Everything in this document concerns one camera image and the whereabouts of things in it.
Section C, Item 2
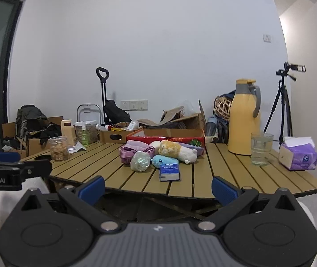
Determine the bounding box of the green spray bottle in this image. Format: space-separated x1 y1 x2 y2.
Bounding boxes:
78 122 89 146

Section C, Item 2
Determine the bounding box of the white wall outlet strip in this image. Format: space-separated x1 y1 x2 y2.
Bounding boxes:
120 99 148 111

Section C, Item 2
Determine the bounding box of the yellow thermos jug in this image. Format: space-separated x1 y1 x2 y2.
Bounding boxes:
228 79 262 155

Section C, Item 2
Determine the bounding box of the blue black bottle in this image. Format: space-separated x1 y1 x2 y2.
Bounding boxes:
206 116 219 142

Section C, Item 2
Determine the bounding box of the black jacket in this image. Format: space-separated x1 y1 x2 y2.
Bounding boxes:
28 123 62 140

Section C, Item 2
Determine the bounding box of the beige carton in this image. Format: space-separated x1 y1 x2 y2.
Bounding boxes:
61 119 77 147

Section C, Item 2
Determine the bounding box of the blue tissue packet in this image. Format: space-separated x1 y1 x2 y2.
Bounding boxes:
159 163 181 182

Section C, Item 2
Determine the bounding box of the blue plush toy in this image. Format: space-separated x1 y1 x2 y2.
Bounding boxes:
151 154 179 169

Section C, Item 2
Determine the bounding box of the purple satin scrunchie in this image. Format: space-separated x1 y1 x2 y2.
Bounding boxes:
120 145 156 163

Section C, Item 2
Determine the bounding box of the black trolley handle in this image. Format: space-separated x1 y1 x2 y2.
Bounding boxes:
96 67 110 124

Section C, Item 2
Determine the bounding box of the yellow white plush toy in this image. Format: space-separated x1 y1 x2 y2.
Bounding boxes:
158 140 183 159

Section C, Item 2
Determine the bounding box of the white step stool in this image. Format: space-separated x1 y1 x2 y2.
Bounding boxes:
77 104 100 124

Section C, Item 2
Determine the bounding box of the dark blue cloth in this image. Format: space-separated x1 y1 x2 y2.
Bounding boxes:
215 90 238 144

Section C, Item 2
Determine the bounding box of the black trolley bag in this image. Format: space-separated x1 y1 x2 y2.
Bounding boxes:
104 99 132 123

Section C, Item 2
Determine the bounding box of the pale purple cloth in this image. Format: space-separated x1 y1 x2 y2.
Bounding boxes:
179 142 205 156

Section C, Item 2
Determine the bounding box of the clear plastic snack jar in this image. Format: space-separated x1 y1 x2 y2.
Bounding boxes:
48 136 69 161

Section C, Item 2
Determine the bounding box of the lavender towel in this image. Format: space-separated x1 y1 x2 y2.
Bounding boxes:
126 140 155 152

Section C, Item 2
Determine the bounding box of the wicker ball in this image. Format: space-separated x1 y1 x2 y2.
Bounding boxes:
213 96 232 117

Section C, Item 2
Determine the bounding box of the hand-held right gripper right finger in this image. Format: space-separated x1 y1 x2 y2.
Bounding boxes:
196 176 298 233

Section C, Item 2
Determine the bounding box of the white plastic wrapper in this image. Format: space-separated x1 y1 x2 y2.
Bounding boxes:
67 141 88 154

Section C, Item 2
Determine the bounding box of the large brown cardboard box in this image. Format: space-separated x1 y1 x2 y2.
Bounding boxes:
138 99 207 130

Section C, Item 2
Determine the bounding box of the red cardboard box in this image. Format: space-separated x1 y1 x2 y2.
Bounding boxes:
126 129 206 156

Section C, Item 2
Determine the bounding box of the green iridescent bath sponge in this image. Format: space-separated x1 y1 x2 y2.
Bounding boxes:
130 151 151 172

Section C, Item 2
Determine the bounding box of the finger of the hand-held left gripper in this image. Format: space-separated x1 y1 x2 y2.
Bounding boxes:
19 160 53 183
0 152 21 164

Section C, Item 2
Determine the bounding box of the clear drinking glass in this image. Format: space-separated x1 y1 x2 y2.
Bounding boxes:
250 133 274 167

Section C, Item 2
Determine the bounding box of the small cardboard box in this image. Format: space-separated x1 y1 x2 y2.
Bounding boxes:
100 122 144 144

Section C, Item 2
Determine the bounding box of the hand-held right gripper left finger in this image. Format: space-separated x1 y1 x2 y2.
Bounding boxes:
16 176 126 233

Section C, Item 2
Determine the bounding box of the black tripod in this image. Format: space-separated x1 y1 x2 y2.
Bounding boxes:
263 68 297 148

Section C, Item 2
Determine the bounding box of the black backpack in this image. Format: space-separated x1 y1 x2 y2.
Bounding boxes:
15 105 49 146

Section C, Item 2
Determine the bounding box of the purple tissue pack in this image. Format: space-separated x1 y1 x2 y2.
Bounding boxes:
279 136 317 171

